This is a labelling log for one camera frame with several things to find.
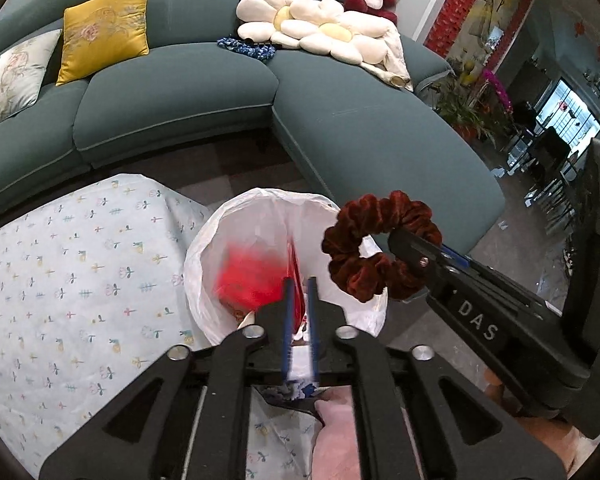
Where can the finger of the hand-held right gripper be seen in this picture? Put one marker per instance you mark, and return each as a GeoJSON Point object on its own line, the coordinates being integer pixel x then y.
{"type": "Point", "coordinates": [455, 255]}
{"type": "Point", "coordinates": [415, 255]}

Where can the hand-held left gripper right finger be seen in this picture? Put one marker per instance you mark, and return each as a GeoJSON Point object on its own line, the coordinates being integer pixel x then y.
{"type": "Point", "coordinates": [312, 330]}

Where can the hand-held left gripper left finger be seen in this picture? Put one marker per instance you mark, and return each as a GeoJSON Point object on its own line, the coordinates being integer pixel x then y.
{"type": "Point", "coordinates": [289, 330]}

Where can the dark red velvet scrunchie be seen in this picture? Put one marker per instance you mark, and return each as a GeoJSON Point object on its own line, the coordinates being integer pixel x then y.
{"type": "Point", "coordinates": [360, 280]}

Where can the red packet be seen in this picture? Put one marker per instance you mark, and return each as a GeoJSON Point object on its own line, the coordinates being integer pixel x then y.
{"type": "Point", "coordinates": [245, 275]}

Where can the white plastic trash bag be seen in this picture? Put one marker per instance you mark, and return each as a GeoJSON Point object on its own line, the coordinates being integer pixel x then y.
{"type": "Point", "coordinates": [205, 270]}

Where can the person's right forearm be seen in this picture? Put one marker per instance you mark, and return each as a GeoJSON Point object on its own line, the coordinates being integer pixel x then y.
{"type": "Point", "coordinates": [550, 442]}

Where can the person's right hand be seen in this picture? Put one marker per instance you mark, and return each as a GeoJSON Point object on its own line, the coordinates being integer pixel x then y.
{"type": "Point", "coordinates": [493, 385]}

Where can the pink cloth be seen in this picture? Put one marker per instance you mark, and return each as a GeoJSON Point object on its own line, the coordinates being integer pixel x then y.
{"type": "Point", "coordinates": [335, 440]}

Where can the dark dining chair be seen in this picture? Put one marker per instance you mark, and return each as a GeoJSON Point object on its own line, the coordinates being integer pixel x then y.
{"type": "Point", "coordinates": [550, 147]}

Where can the green potted plant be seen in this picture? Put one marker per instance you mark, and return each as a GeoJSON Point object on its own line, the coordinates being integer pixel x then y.
{"type": "Point", "coordinates": [467, 110]}

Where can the pink orchid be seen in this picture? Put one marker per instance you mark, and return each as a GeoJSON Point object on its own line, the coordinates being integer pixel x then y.
{"type": "Point", "coordinates": [500, 90]}

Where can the window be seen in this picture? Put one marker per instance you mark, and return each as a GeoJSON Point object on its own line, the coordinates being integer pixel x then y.
{"type": "Point", "coordinates": [570, 115]}

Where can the beige blanket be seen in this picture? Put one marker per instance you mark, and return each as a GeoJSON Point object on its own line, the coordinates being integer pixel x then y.
{"type": "Point", "coordinates": [395, 60]}

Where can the white flower cushion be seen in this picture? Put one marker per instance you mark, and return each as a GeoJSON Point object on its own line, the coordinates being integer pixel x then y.
{"type": "Point", "coordinates": [265, 10]}
{"type": "Point", "coordinates": [350, 35]}

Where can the floral tablecloth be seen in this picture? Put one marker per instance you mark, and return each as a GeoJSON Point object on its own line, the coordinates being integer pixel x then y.
{"type": "Point", "coordinates": [55, 285]}

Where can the teal sofa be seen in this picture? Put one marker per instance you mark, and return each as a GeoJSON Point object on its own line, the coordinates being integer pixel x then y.
{"type": "Point", "coordinates": [180, 105]}

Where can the blue scrunchie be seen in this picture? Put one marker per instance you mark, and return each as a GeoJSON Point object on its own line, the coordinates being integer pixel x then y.
{"type": "Point", "coordinates": [250, 49]}

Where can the yellow embroidered pillow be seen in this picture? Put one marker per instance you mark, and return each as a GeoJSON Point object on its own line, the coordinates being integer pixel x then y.
{"type": "Point", "coordinates": [105, 35]}

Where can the grey embroidered pillow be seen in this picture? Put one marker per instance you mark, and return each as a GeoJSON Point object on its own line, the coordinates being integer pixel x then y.
{"type": "Point", "coordinates": [20, 80]}

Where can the red paper wall decoration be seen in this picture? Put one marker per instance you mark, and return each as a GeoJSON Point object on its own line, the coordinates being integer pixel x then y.
{"type": "Point", "coordinates": [455, 10]}

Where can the yellow flower wall painting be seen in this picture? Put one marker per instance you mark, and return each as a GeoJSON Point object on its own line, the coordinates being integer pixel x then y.
{"type": "Point", "coordinates": [500, 5]}

